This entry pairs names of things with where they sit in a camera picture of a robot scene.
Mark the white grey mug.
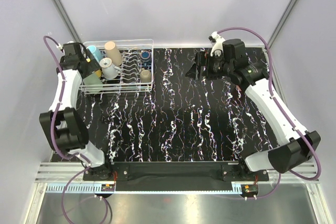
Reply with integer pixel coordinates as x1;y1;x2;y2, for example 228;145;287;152
99;58;122;80

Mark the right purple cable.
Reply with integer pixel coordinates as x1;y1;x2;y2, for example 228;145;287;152
217;26;322;200

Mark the left orange connector box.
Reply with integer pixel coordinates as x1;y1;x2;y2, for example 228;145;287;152
101;184;115;191

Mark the slotted cable duct rail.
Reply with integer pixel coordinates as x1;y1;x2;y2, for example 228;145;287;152
46;182;242;195

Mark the mint green cup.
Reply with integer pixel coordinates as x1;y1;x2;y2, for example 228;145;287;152
83;73;103;94

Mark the light blue cup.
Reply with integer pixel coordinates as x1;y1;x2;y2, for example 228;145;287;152
87;45;103;63

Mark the beige small mug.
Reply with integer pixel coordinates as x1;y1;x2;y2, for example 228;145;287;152
140;69;152;83

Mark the orange connector box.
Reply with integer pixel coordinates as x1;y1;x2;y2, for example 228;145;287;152
242;184;259;195
101;184;115;191

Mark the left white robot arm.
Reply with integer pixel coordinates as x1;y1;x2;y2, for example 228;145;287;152
39;42;113;180

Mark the tan beige tall cup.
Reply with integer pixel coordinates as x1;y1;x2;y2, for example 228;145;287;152
104;41;122;67

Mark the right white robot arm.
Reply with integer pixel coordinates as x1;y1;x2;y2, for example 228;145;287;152
186;38;321;180

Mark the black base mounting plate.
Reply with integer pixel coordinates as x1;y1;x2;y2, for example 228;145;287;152
83;162;269;182

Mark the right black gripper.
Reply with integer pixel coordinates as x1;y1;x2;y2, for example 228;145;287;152
185;51;233;81

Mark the right orange connector box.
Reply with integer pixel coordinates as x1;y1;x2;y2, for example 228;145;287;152
242;184;259;195

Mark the black marble pattern mat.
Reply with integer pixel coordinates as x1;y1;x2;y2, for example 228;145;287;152
77;48;279;162

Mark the white wire dish rack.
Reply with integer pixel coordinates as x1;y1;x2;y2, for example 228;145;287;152
79;39;154;94

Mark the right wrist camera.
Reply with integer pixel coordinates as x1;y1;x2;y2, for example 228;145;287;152
209;31;225;57

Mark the yellow cup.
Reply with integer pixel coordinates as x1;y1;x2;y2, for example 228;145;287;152
95;69;102;78

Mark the dark blue mug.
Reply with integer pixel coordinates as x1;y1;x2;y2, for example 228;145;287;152
140;50;151;69

